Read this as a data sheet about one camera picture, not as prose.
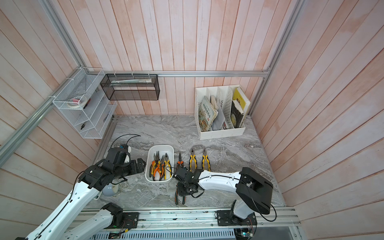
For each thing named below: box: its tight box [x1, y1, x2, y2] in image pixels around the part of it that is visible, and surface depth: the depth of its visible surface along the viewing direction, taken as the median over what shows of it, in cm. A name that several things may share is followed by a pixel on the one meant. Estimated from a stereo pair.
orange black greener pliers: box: [149, 150, 162, 181], surface depth 92 cm
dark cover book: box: [230, 99, 244, 129], surface depth 100 cm
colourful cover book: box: [198, 95, 219, 132], surface depth 103 cm
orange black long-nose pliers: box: [176, 152, 184, 171], surface depth 95 cm
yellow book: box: [232, 87, 251, 111], surface depth 97 cm
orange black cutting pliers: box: [175, 189, 187, 205], surface depth 81 cm
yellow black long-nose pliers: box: [163, 152, 173, 180], surface depth 94 cm
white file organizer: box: [194, 84, 251, 140], surface depth 103 cm
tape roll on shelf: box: [67, 96, 88, 109], surface depth 75 cm
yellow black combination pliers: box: [189, 149, 198, 172], surface depth 97 cm
